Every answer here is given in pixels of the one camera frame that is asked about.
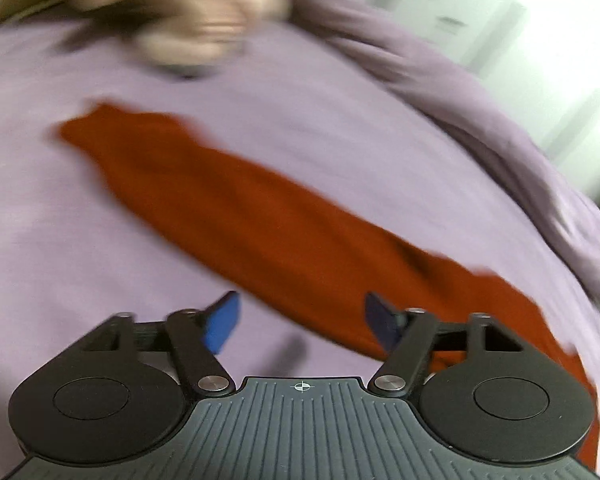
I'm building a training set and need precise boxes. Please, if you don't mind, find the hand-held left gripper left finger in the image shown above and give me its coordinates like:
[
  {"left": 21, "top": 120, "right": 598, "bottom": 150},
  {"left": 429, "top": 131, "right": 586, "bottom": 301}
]
[{"left": 80, "top": 290, "right": 241, "bottom": 397}]

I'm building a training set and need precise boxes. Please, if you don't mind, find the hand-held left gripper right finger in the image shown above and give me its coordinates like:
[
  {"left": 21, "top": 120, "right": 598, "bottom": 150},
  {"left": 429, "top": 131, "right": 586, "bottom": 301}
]
[{"left": 363, "top": 291, "right": 527, "bottom": 399}]

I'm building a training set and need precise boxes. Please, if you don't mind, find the rust red garment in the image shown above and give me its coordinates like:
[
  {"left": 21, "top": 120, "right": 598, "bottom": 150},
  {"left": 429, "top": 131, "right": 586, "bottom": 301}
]
[{"left": 56, "top": 102, "right": 600, "bottom": 467}]

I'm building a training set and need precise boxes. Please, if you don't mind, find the purple bed sheet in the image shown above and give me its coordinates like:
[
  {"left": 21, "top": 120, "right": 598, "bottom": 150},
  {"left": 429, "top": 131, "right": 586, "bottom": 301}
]
[{"left": 0, "top": 20, "right": 600, "bottom": 480}]

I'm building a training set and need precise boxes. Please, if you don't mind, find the purple duvet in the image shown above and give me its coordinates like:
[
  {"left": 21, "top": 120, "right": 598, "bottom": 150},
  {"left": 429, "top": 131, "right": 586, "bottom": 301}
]
[{"left": 280, "top": 0, "right": 600, "bottom": 306}]

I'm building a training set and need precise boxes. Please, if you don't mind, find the white wardrobe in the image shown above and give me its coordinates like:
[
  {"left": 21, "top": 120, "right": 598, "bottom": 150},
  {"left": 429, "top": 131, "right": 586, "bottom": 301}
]
[{"left": 365, "top": 0, "right": 600, "bottom": 201}]

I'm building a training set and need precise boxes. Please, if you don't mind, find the cream plush toy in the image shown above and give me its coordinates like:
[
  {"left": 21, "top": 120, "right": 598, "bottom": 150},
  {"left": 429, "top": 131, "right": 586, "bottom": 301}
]
[{"left": 72, "top": 0, "right": 303, "bottom": 80}]

